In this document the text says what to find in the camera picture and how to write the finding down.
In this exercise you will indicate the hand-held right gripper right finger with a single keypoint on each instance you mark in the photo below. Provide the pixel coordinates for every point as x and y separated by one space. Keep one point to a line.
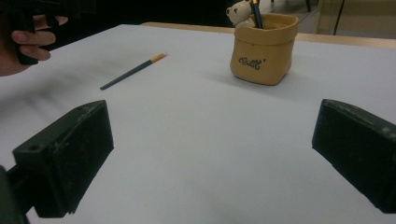
358 149

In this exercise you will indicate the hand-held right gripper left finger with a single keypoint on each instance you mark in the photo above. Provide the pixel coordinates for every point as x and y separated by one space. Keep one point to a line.
68 161

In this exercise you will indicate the yellow ceramic bear pen holder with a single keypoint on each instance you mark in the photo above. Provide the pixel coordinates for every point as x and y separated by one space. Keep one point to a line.
264 53

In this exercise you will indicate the wooden table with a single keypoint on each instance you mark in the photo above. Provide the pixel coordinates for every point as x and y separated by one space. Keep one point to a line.
342 40

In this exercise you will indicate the white table cover sheet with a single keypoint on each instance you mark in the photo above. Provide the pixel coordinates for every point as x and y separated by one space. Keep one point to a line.
218 140

